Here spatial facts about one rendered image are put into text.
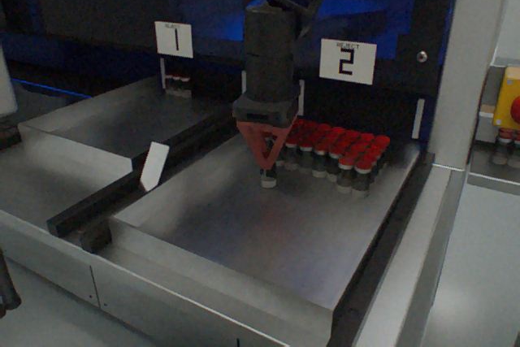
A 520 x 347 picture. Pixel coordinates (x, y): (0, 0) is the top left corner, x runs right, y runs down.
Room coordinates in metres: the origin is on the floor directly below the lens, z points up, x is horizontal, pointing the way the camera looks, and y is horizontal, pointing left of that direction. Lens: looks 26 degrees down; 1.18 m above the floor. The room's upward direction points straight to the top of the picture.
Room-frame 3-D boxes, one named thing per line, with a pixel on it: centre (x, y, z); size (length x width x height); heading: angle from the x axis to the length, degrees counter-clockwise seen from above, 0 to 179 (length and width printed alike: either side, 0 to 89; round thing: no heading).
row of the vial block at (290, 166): (0.53, -0.07, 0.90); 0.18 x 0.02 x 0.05; 60
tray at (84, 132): (0.73, 0.21, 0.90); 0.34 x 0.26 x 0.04; 150
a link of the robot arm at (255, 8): (0.50, -0.01, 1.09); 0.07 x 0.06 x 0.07; 160
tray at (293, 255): (0.46, -0.03, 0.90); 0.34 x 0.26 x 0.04; 150
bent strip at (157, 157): (0.45, 0.17, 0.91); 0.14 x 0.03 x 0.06; 151
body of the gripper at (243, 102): (0.50, -0.01, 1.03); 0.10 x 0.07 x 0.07; 165
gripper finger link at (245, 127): (0.50, -0.01, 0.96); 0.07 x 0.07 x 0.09; 75
